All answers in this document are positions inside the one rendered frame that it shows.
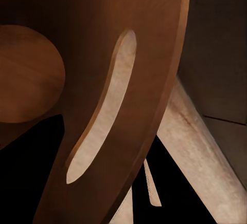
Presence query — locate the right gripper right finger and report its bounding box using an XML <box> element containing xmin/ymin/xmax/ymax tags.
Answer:
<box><xmin>132</xmin><ymin>135</ymin><xmax>217</xmax><ymax>224</ymax></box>

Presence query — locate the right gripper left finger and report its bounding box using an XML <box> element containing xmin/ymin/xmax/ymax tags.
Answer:
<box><xmin>0</xmin><ymin>114</ymin><xmax>65</xmax><ymax>224</ymax></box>

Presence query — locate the trash can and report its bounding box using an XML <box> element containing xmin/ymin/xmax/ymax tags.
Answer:
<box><xmin>0</xmin><ymin>0</ymin><xmax>189</xmax><ymax>224</ymax></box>

